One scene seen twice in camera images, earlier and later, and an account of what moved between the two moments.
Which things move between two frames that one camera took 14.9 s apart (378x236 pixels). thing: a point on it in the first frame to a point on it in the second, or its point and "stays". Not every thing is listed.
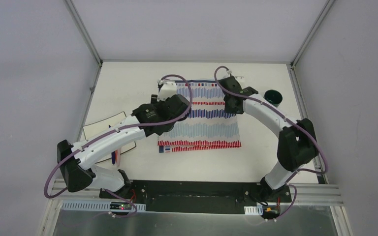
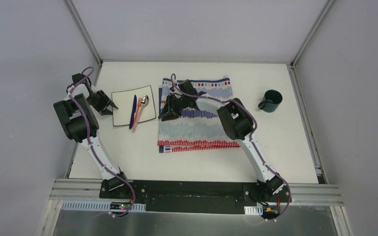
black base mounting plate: (199, 196) stays
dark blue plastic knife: (113, 157) to (133, 111)
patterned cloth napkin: (209, 125) stays
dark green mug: (273, 97) stays
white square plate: (91, 129) to (122, 101)
